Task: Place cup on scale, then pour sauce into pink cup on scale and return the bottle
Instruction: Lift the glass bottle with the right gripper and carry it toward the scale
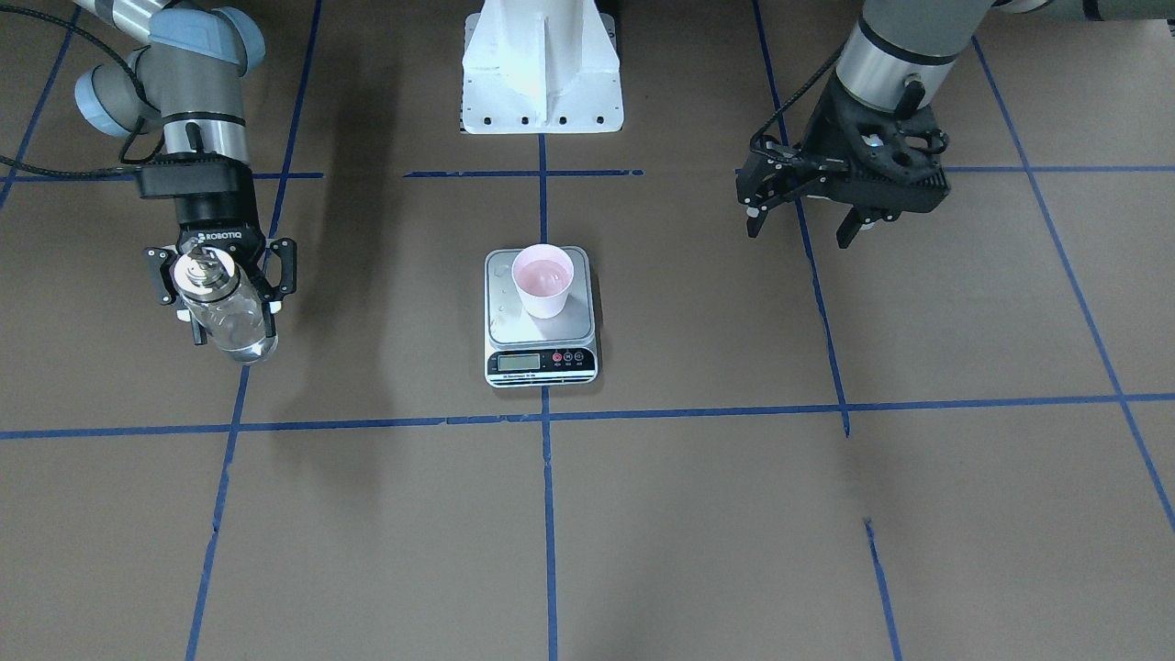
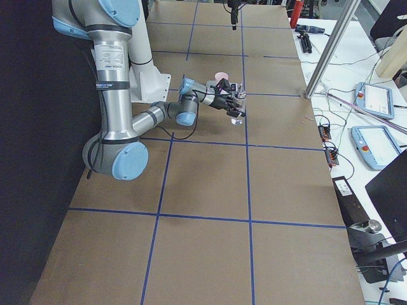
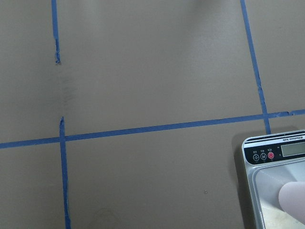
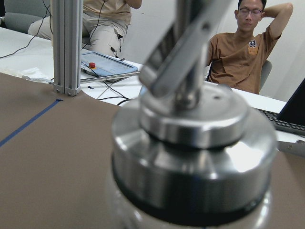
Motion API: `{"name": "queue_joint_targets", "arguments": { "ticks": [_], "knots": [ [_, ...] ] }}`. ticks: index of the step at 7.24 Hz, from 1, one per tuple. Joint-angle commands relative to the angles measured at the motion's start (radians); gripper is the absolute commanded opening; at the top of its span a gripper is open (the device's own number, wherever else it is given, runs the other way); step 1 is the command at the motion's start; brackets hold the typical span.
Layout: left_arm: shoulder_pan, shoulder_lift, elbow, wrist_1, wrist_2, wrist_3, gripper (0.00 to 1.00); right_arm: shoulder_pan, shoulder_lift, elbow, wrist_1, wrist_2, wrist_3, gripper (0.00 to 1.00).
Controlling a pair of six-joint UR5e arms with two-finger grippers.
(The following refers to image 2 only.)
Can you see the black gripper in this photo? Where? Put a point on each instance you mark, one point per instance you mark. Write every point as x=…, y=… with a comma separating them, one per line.
x=234, y=21
x=220, y=102

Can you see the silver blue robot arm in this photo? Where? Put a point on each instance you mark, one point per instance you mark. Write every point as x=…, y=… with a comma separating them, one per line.
x=117, y=150

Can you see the silver digital kitchen scale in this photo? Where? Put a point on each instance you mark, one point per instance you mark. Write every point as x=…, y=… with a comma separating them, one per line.
x=224, y=87

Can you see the pink plastic cup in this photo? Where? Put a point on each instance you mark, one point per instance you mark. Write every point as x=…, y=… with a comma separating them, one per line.
x=221, y=75

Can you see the red cylinder bottle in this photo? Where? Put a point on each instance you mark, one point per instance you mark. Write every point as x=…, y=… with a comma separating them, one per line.
x=296, y=13

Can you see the black folded tripod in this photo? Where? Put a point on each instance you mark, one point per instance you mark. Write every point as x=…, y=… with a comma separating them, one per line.
x=305, y=43

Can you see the blue patterned cloth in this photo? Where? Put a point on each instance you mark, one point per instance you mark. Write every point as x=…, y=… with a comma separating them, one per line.
x=309, y=29

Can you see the orange black connector board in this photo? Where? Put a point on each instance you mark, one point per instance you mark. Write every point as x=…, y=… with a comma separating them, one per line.
x=324, y=132

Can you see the far blue teach pendant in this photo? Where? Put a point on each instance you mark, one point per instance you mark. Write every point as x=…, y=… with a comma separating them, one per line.
x=374, y=99

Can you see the blue teach pendant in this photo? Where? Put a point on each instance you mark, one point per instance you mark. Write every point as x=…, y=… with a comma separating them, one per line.
x=376, y=146
x=374, y=99

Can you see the near blue teach pendant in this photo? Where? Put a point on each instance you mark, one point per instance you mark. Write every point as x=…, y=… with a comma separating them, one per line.
x=376, y=146

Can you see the black office chair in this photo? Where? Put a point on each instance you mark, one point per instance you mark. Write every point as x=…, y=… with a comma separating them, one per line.
x=388, y=23

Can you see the black box with label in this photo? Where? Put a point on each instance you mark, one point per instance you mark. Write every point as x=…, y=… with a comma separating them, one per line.
x=352, y=211

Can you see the wooden plank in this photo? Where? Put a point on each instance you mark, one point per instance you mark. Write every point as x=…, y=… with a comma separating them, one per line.
x=395, y=58

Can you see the black monitor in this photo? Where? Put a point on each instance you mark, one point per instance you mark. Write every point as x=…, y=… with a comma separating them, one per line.
x=387, y=192

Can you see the aluminium frame post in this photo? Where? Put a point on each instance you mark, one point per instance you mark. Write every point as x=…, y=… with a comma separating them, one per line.
x=332, y=44

